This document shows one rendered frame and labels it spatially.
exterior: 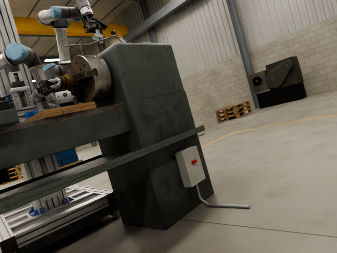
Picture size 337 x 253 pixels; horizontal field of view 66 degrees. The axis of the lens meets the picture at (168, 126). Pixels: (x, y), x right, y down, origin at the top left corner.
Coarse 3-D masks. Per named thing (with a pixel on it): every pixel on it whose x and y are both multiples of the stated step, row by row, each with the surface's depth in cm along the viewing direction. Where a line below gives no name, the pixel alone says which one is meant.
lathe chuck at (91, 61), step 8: (80, 56) 160; (88, 56) 162; (72, 64) 168; (80, 64) 162; (88, 64) 157; (96, 64) 159; (80, 72) 164; (104, 72) 161; (88, 80) 160; (96, 80) 157; (104, 80) 161; (88, 88) 162; (96, 88) 158; (104, 88) 163; (88, 96) 164; (96, 96) 162; (104, 96) 168
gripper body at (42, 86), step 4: (44, 80) 155; (40, 84) 156; (44, 84) 154; (48, 84) 156; (52, 84) 158; (36, 88) 161; (40, 88) 157; (44, 88) 155; (48, 88) 155; (52, 88) 157; (40, 92) 160; (44, 92) 155; (48, 92) 159
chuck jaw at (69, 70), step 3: (66, 66) 166; (69, 66) 167; (72, 66) 168; (66, 69) 164; (69, 69) 165; (72, 69) 166; (66, 72) 165; (69, 72) 163; (72, 72) 164; (75, 72) 166; (72, 75) 163
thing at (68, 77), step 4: (60, 76) 155; (64, 76) 156; (68, 76) 157; (64, 80) 154; (68, 80) 155; (72, 80) 157; (64, 84) 154; (68, 84) 156; (72, 84) 157; (60, 88) 156; (64, 88) 159; (68, 88) 159
